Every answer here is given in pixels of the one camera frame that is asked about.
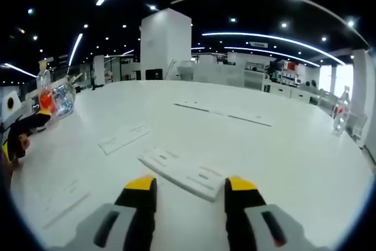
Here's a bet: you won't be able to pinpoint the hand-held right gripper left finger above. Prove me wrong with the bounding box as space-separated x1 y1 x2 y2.
46 174 158 251

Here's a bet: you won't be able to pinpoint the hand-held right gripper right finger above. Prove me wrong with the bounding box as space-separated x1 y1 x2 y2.
224 175 324 251

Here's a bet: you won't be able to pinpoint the white socket holder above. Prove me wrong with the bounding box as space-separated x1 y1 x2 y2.
137 146 224 203

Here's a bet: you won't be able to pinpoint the person's left hand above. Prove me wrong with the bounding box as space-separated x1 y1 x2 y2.
0 156 19 185

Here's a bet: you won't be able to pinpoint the red label water bottle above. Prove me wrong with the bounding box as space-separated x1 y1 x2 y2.
36 59 56 116

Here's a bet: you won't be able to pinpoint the clear glass jar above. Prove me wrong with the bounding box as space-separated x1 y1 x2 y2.
52 84 75 120

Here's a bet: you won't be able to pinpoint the pale stick bundle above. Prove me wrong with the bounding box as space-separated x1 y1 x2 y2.
65 72 85 93

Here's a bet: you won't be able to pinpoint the white slotted plate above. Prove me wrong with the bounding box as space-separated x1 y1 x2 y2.
98 124 153 155
37 178 91 230

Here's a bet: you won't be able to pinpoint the long white panel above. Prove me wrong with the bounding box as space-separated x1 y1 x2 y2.
173 100 274 128

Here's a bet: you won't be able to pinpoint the black cabinet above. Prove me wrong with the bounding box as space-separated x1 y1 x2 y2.
145 68 164 81

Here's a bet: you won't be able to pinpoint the white office partition desks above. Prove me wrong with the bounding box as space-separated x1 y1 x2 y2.
175 59 266 91

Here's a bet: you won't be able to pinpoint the clear plastic bottle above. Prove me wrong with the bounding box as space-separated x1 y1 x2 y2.
332 85 353 137

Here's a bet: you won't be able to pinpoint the white mesh chair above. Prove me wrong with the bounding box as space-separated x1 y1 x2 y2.
345 112 368 143

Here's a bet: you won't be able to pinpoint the white square pillar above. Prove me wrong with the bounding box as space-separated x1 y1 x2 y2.
140 8 193 81

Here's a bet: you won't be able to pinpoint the long ceiling light strip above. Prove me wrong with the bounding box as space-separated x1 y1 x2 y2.
202 31 345 66

